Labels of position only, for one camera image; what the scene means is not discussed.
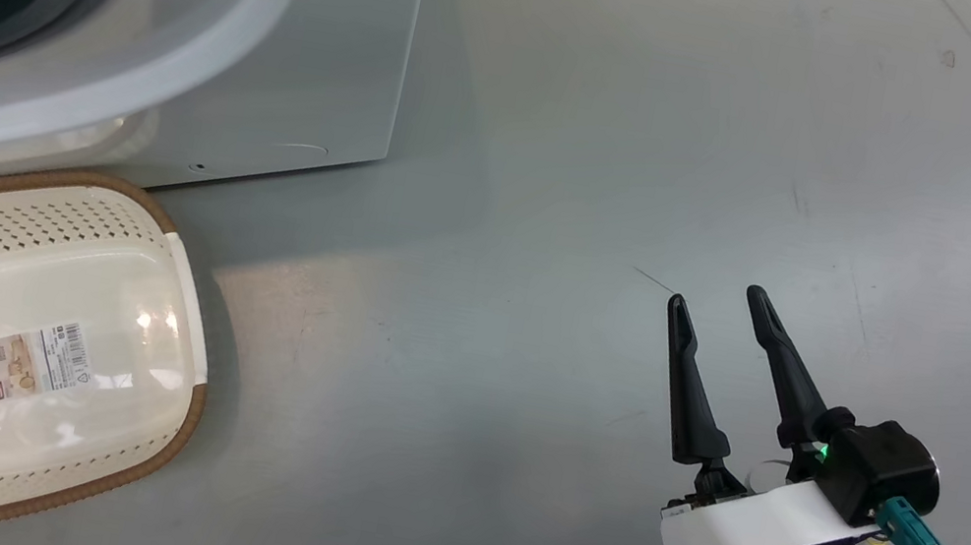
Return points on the white front-load washing machine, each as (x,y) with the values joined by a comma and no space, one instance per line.
(313,62)

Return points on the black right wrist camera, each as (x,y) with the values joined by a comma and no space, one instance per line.
(876,466)

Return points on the paper label inside basket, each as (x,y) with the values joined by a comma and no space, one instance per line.
(35,363)

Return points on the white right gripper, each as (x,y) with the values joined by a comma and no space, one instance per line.
(751,524)

